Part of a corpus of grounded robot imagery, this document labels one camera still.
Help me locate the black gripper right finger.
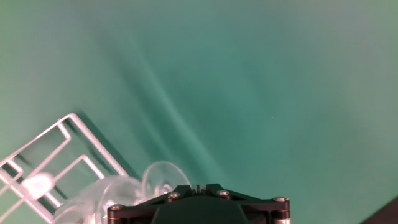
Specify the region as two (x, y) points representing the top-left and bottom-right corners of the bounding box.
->
(198, 184), (292, 224)

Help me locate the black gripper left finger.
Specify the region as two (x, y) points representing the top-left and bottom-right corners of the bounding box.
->
(107, 184), (200, 224)

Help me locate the clear wine glass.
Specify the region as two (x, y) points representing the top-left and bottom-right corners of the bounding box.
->
(52, 160), (192, 224)

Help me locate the black table mat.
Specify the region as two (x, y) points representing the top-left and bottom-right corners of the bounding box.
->
(359, 195), (398, 224)

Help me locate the green table mat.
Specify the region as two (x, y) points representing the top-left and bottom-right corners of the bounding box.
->
(0, 0), (398, 224)

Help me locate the white cup rack wooden handle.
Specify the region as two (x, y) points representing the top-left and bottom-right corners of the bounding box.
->
(0, 112), (130, 224)

